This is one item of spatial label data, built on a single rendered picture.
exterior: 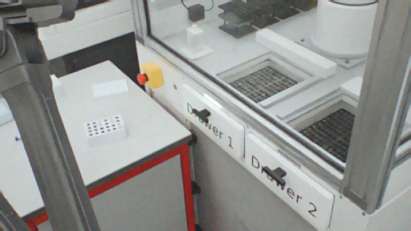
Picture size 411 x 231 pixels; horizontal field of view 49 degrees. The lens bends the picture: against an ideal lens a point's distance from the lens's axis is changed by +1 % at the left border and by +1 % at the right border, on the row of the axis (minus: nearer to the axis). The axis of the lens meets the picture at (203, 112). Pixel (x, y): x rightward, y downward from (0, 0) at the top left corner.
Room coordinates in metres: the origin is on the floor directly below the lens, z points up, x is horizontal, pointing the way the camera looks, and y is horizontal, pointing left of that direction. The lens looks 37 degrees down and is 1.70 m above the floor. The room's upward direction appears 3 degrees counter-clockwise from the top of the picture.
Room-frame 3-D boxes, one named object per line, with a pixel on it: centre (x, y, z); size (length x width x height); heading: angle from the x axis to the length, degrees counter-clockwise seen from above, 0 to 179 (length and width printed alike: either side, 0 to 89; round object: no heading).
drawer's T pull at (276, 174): (0.79, -0.17, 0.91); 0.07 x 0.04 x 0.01; 34
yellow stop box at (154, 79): (1.33, 0.18, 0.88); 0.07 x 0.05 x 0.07; 34
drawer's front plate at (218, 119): (1.07, -0.02, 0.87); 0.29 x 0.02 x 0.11; 34
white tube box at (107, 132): (1.16, 0.33, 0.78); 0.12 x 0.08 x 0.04; 108
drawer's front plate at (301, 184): (0.81, -0.20, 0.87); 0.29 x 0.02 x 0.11; 34
